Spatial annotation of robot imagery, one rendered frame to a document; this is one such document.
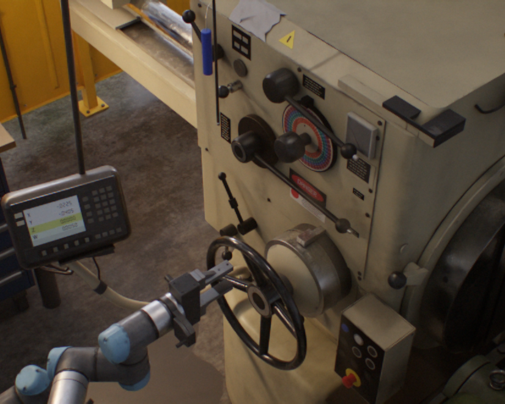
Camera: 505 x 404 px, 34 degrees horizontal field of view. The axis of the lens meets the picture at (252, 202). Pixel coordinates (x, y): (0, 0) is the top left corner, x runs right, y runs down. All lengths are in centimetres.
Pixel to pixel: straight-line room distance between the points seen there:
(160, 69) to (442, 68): 143
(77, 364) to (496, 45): 115
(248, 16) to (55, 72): 276
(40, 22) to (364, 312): 290
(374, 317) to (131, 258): 213
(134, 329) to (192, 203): 247
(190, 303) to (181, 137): 284
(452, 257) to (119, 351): 81
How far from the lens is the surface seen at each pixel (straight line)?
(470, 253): 199
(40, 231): 242
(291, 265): 204
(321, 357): 281
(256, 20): 197
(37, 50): 453
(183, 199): 421
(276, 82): 185
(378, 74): 176
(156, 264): 391
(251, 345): 218
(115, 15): 328
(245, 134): 207
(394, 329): 198
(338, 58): 182
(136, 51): 312
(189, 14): 210
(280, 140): 187
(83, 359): 185
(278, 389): 292
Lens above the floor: 287
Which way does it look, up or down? 43 degrees down
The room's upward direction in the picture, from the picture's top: straight up
